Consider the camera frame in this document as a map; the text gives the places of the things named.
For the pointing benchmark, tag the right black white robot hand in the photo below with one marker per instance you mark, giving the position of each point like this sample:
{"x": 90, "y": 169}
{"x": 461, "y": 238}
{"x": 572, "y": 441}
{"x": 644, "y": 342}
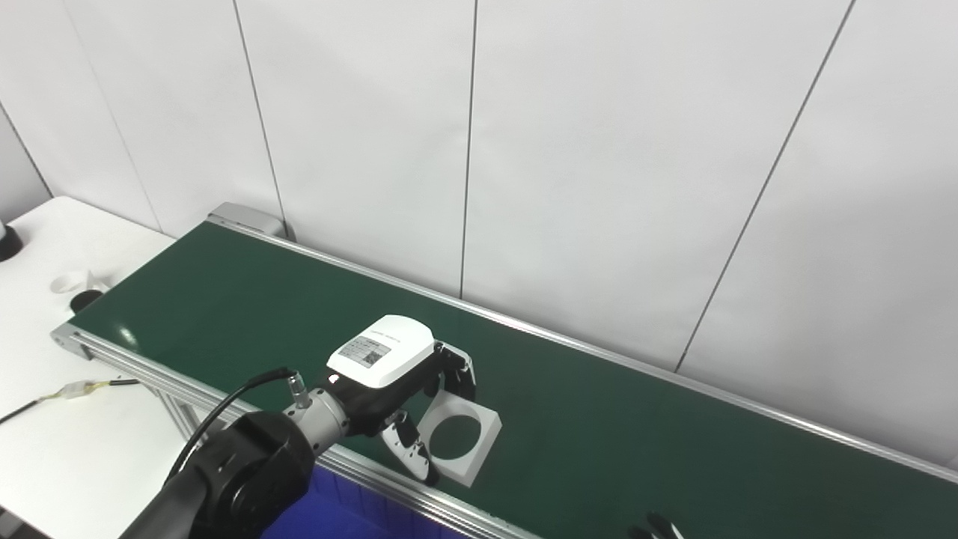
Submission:
{"x": 657, "y": 529}

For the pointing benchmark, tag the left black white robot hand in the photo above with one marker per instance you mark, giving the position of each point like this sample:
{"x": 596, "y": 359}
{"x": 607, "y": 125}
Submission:
{"x": 382, "y": 352}

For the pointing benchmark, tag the white square part round hole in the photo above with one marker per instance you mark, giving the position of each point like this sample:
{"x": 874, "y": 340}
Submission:
{"x": 488, "y": 427}

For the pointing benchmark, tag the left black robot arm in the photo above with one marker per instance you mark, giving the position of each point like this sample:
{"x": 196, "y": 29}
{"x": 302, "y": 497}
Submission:
{"x": 247, "y": 471}

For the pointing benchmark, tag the blue plastic bin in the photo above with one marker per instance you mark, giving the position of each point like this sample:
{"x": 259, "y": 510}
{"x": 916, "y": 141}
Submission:
{"x": 337, "y": 516}

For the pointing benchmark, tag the grey conveyor end housing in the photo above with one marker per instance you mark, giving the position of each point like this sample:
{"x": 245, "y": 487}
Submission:
{"x": 247, "y": 217}

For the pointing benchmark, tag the aluminium conveyor leg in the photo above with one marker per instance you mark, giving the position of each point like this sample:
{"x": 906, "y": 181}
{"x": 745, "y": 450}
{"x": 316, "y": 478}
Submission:
{"x": 179, "y": 415}

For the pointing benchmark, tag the small black round object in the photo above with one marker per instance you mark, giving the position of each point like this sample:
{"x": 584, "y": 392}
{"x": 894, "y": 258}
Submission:
{"x": 84, "y": 301}

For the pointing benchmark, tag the small white object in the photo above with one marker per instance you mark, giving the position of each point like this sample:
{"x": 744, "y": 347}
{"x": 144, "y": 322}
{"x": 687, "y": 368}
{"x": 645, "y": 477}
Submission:
{"x": 67, "y": 282}

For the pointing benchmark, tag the black object at table edge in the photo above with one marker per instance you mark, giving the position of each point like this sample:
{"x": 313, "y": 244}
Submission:
{"x": 7, "y": 243}

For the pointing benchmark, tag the green conveyor belt aluminium frame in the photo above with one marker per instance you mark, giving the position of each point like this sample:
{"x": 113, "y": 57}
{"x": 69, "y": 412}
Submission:
{"x": 636, "y": 434}

